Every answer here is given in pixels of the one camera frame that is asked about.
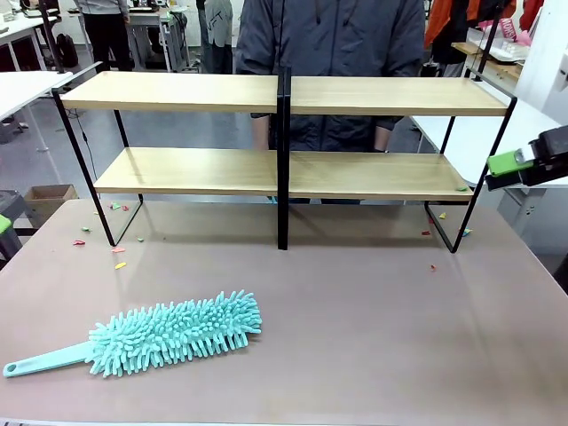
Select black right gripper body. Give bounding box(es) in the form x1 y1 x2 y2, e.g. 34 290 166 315
527 126 568 170

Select teal fluffy duster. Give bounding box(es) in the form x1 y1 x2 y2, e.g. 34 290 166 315
2 290 264 379

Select person's left forearm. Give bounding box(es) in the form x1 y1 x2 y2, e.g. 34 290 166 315
376 39 428 130

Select person's right hand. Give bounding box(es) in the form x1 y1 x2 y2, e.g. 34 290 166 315
252 115 271 151

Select grey stool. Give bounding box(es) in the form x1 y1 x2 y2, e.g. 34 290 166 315
0 189 28 261

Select white table grey legs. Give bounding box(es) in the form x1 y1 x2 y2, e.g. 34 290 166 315
410 113 568 267

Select cardboard box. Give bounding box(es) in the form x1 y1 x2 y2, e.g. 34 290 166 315
22 184 80 225

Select white panel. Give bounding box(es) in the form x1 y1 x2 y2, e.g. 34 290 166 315
514 0 568 114

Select white box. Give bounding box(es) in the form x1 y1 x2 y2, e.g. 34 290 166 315
485 41 529 64

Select black clamp pole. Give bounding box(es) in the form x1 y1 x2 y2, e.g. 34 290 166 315
469 0 505 84
39 0 75 75

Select wooden workbench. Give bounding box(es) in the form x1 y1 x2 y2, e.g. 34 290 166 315
451 41 527 83

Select pink printed bag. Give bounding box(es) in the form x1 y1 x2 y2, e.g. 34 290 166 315
499 16 533 46

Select red garment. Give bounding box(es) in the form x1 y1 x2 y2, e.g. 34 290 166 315
518 0 546 35

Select white side table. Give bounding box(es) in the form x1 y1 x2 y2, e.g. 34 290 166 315
0 69 75 154

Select orange jacket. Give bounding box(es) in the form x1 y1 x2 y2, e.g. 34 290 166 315
423 0 518 50

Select black backpack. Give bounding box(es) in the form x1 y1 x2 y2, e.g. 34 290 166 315
55 33 79 68

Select person in grey jacket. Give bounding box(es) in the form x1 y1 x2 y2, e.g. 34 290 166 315
233 0 428 205

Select bystander in black trousers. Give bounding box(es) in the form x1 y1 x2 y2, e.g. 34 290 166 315
73 0 134 72

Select grey metal desk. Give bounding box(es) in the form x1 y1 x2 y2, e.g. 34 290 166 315
126 6 193 73

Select bystander in grey shirt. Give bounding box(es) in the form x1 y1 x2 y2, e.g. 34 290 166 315
197 0 235 75

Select wooden shelf unit black frame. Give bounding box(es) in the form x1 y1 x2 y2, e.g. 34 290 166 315
51 65 286 250
283 65 518 255

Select black cable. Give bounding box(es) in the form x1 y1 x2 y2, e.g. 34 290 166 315
79 115 97 181

